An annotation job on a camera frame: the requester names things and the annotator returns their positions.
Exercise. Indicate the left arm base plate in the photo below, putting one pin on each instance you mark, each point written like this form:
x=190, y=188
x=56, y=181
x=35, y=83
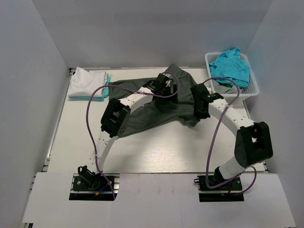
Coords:
x=81, y=190

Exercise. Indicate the white plastic basket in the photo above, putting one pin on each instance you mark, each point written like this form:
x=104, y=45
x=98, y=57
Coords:
x=251, y=90

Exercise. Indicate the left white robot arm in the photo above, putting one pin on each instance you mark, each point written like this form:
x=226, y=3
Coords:
x=115, y=120

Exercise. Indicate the crumpled grey t-shirt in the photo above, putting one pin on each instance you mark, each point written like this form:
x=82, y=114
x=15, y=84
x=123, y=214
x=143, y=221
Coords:
x=224, y=90

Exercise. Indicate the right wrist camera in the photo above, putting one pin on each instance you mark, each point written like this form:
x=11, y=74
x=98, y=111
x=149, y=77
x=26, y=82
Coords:
x=200, y=92

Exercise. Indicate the folded white t-shirt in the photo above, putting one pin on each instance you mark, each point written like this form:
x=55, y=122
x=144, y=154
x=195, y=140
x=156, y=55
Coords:
x=83, y=83

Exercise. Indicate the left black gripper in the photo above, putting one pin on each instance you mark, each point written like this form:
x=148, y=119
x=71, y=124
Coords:
x=167, y=100

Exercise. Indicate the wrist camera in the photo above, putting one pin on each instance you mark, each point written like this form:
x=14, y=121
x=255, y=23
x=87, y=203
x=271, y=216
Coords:
x=159, y=83
x=200, y=92

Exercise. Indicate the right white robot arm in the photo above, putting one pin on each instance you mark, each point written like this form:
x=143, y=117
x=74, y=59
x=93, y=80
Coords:
x=253, y=141

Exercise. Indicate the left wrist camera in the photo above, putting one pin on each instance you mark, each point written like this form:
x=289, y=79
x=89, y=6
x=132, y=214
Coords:
x=159, y=83

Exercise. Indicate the crumpled turquoise t-shirt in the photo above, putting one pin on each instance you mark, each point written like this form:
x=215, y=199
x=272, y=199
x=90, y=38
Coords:
x=229, y=64

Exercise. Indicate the green garment in basket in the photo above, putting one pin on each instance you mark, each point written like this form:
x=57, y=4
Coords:
x=225, y=84

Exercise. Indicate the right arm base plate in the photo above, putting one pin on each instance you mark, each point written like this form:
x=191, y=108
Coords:
x=230, y=192

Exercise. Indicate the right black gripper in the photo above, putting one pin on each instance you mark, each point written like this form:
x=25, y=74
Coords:
x=198, y=115

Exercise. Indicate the dark grey t-shirt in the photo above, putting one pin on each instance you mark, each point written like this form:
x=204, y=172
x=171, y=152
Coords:
x=162, y=111

